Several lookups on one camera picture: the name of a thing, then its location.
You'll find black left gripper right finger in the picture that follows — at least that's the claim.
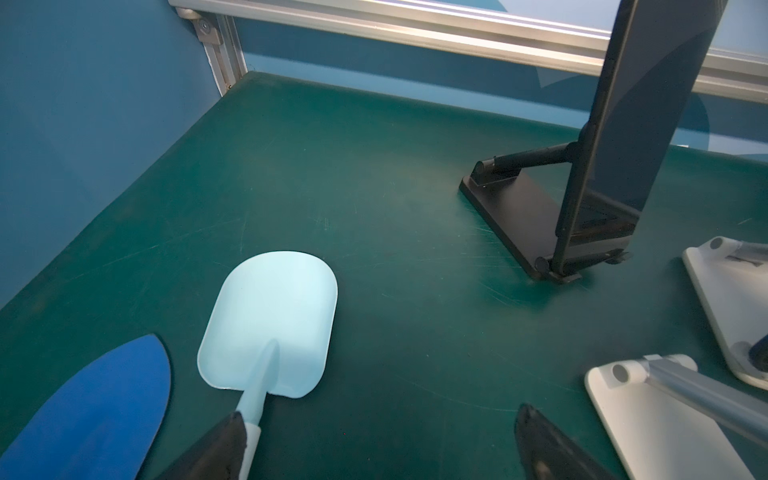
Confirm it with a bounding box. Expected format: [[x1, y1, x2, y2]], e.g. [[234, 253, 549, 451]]
[[514, 403, 614, 479]]

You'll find black phone on black stand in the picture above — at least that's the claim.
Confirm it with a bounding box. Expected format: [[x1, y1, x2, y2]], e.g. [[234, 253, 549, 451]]
[[550, 1, 727, 276]]

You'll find white phone stand front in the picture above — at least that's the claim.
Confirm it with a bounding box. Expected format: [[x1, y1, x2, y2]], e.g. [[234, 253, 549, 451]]
[[585, 354, 767, 479]]

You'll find white phone stand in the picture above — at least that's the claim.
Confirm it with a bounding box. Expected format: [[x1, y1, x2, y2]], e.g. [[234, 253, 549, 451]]
[[682, 236, 767, 390], [585, 354, 767, 479]]

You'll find black folding phone stand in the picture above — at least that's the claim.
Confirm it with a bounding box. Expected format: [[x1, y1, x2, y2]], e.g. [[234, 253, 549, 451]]
[[459, 142, 640, 284]]

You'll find white phone stand rear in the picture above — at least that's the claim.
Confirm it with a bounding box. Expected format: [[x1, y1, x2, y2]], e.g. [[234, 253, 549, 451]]
[[682, 236, 767, 390]]

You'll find light blue toy shovel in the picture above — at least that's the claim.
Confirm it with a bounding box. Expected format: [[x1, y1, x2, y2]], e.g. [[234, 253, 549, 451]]
[[197, 251, 338, 479]]

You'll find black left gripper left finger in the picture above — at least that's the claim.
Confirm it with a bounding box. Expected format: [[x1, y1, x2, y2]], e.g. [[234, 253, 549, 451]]
[[157, 411, 247, 479]]

